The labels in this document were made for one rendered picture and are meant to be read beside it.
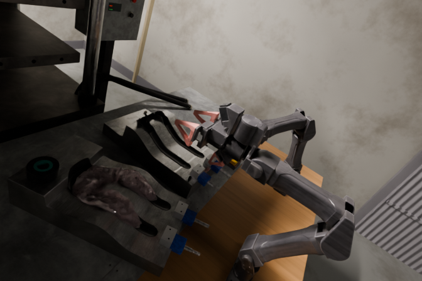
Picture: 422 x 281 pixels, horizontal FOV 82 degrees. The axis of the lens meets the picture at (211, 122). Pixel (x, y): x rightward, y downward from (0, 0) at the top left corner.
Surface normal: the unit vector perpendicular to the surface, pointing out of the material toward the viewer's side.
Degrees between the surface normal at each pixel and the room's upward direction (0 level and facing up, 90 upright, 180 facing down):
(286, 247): 88
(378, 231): 90
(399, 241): 90
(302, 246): 94
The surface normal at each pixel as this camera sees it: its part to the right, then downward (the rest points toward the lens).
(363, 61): -0.47, 0.30
